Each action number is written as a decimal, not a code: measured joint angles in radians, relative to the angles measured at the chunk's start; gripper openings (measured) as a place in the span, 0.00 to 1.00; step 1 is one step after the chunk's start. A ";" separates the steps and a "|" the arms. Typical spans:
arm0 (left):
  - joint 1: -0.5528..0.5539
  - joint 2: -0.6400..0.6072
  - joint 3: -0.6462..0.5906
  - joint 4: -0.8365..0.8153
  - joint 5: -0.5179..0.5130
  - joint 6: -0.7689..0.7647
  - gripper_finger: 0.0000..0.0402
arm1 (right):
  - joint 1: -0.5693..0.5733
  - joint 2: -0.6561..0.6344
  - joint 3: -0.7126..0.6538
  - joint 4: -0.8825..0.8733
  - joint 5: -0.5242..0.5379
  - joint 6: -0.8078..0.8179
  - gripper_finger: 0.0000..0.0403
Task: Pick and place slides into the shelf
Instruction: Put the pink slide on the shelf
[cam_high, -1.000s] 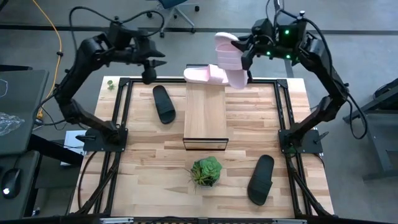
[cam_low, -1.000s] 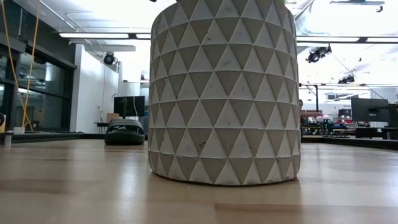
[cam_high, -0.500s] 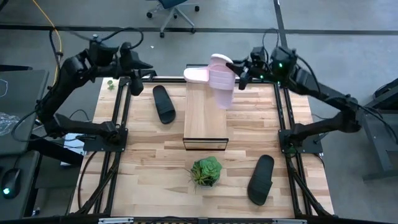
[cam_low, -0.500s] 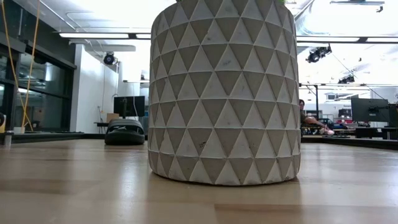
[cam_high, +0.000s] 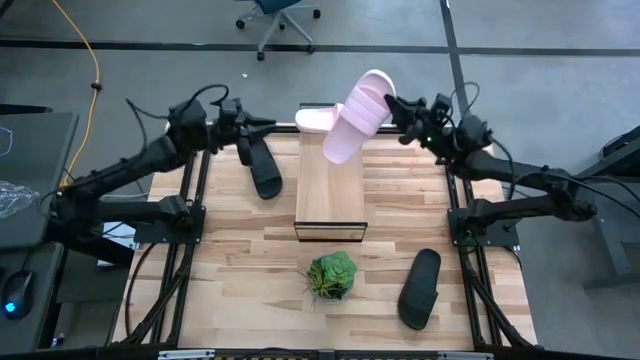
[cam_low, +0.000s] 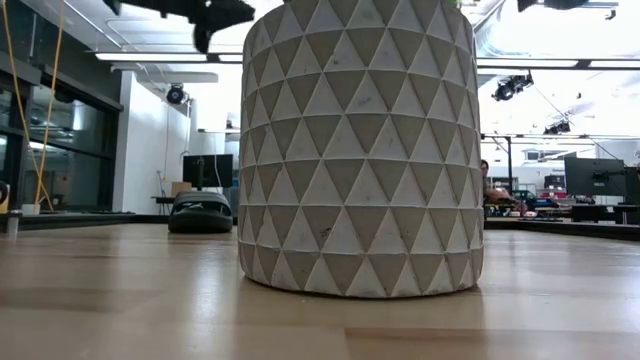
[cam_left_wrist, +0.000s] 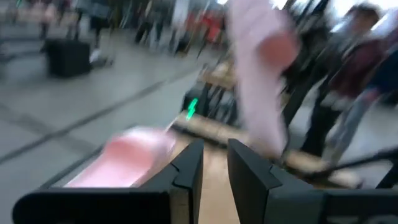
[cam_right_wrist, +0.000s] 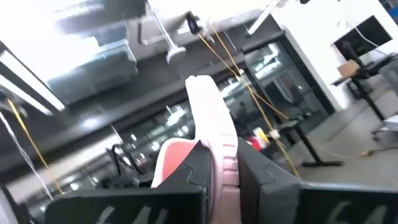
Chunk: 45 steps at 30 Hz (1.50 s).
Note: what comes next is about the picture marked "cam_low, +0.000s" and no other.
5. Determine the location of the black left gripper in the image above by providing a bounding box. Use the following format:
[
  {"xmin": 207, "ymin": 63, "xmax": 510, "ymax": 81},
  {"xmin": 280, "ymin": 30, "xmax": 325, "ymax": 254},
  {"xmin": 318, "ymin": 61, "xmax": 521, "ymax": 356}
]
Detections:
[{"xmin": 102, "ymin": 0, "xmax": 256, "ymax": 54}]

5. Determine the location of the black slide sandal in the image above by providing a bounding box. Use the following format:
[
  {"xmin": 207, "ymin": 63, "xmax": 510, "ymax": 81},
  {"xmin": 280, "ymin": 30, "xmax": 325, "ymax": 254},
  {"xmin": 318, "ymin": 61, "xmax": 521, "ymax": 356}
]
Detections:
[{"xmin": 168, "ymin": 191, "xmax": 235, "ymax": 235}]

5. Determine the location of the long ceiling light strip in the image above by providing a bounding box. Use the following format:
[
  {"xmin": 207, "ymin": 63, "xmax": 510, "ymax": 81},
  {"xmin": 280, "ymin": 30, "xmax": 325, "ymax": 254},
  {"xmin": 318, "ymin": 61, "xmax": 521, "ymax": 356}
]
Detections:
[{"xmin": 94, "ymin": 51, "xmax": 244, "ymax": 64}]

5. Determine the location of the black computer monitor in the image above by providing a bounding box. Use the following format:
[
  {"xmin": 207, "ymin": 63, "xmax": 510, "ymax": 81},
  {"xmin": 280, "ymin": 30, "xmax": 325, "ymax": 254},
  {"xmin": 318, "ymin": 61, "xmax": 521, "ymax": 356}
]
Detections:
[
  {"xmin": 564, "ymin": 157, "xmax": 627, "ymax": 198},
  {"xmin": 182, "ymin": 153, "xmax": 235, "ymax": 191}
]

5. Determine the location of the white grey triangle-pattern pot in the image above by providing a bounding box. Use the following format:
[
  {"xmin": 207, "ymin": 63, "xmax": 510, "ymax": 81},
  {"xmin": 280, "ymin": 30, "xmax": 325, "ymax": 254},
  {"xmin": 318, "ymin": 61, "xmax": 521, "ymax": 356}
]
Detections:
[{"xmin": 237, "ymin": 0, "xmax": 485, "ymax": 300}]

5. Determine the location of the small black side table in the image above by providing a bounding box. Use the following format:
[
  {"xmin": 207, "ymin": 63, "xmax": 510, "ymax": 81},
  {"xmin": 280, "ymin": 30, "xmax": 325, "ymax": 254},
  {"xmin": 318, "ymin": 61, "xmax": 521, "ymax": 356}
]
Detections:
[{"xmin": 151, "ymin": 195, "xmax": 176, "ymax": 216}]

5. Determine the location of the black ceiling spotlight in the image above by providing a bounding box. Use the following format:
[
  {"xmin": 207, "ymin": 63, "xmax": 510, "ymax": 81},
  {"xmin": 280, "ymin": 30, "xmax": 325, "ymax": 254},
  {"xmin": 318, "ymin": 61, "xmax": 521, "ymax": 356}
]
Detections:
[{"xmin": 492, "ymin": 71, "xmax": 535, "ymax": 103}]

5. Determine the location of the person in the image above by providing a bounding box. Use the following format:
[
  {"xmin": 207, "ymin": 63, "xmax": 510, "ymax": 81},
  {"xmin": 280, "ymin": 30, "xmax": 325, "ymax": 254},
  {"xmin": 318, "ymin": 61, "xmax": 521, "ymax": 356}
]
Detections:
[{"xmin": 479, "ymin": 158, "xmax": 512, "ymax": 204}]

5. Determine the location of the black ceiling-mounted camera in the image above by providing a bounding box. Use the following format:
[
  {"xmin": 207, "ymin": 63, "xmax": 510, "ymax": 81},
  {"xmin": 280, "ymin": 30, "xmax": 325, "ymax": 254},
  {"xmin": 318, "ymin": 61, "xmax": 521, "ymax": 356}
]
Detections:
[{"xmin": 166, "ymin": 83, "xmax": 187, "ymax": 105}]

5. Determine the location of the yellow cable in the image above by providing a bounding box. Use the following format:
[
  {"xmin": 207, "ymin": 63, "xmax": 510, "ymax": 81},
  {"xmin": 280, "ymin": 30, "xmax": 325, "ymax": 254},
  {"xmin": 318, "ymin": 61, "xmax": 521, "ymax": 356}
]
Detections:
[
  {"xmin": 33, "ymin": 0, "xmax": 66, "ymax": 207},
  {"xmin": 1, "ymin": 0, "xmax": 55, "ymax": 212}
]

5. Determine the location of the black aluminium table frame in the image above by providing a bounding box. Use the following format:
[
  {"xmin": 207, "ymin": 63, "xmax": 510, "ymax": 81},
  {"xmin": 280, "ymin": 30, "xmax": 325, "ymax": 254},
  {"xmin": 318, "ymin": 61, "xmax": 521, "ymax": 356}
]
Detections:
[{"xmin": 0, "ymin": 212, "xmax": 640, "ymax": 242}]

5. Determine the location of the silver metal post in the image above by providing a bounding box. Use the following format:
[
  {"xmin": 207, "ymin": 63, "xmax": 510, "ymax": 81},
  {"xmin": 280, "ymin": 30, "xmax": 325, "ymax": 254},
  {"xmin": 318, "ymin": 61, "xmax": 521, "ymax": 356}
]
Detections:
[{"xmin": 4, "ymin": 209, "xmax": 24, "ymax": 236}]

